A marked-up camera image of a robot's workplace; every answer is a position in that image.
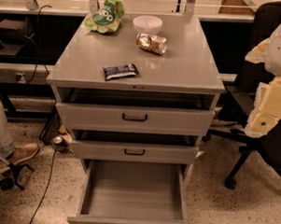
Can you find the crushed gold soda can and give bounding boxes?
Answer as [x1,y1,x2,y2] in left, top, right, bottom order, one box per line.
[136,33,168,55]

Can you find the blue rxbar blueberry bar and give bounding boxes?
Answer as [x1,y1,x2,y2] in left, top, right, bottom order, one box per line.
[103,63,139,80]

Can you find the black floor cable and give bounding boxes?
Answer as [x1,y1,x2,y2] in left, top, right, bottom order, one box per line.
[27,146,59,224]

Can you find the white bowl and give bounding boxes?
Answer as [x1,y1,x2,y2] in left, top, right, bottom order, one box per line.
[133,15,163,35]

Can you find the grey top drawer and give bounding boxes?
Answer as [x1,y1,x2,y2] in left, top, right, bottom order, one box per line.
[57,103,215,136]

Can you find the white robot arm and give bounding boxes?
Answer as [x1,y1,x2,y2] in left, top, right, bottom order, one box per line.
[245,23,281,138]

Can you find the silver can on floor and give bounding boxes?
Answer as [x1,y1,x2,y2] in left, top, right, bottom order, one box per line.
[52,135,63,146]

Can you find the tan shoe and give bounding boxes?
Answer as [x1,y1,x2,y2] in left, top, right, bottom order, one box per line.
[0,143,40,174]

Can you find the black office chair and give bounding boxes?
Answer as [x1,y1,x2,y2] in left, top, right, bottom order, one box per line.
[208,1,281,189]

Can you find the wall power outlet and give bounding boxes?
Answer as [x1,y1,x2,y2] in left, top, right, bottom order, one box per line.
[16,73,26,84]

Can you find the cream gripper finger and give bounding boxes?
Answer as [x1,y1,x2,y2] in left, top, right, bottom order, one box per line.
[245,77,281,138]
[245,38,270,63]

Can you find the grey middle drawer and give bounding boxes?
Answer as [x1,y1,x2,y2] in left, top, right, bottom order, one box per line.
[72,140,199,164]

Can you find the grey open bottom drawer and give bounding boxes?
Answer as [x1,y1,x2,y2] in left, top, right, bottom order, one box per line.
[67,161,192,224]

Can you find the green chip bag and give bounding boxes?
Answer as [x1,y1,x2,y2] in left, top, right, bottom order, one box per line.
[84,0,124,34]

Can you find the grey drawer cabinet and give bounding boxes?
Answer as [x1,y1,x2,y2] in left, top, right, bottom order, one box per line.
[41,8,230,185]

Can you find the black chair base left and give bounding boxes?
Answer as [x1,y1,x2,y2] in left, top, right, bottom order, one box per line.
[0,146,36,192]

